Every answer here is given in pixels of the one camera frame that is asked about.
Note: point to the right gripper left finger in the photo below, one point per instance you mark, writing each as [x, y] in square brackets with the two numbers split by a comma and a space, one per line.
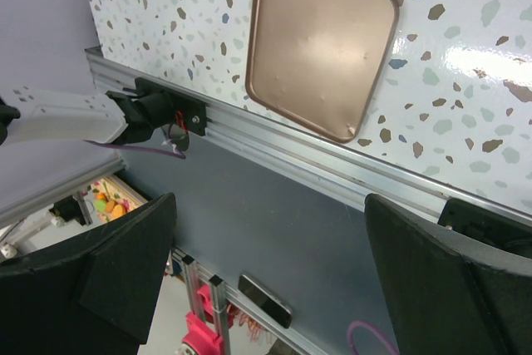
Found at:
[94, 293]

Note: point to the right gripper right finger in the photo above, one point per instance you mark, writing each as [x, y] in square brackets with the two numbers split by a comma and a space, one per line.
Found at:
[445, 292]

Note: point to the square tin lid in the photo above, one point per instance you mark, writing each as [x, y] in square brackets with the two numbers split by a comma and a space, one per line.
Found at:
[317, 62]

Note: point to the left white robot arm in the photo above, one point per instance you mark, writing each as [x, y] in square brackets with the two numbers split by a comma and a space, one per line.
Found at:
[55, 115]

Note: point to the colourful cookie box outside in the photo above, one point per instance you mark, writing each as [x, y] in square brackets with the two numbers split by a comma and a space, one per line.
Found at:
[113, 198]

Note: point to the pink plastic clamp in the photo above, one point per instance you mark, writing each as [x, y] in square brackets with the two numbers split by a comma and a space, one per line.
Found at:
[200, 337]

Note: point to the black smartphone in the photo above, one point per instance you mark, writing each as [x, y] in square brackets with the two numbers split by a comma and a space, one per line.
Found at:
[266, 300]

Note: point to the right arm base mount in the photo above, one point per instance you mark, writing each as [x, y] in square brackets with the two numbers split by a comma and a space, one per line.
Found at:
[486, 227]

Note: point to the aluminium front rail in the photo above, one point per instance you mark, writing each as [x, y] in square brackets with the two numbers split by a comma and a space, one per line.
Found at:
[424, 139]

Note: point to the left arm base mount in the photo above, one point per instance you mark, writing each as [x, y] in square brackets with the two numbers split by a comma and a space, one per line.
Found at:
[149, 106]

